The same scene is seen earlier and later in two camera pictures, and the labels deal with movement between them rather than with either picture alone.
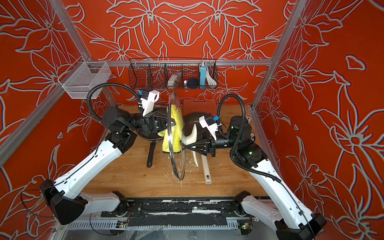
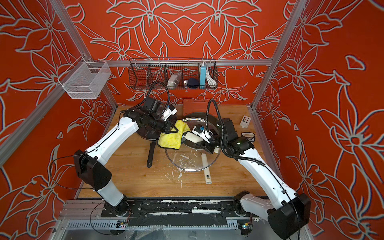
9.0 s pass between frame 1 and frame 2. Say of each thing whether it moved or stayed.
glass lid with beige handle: moved
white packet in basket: stayed
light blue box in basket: stayed
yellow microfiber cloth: moved
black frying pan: stayed
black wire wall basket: stayed
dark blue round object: stayed
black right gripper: stayed
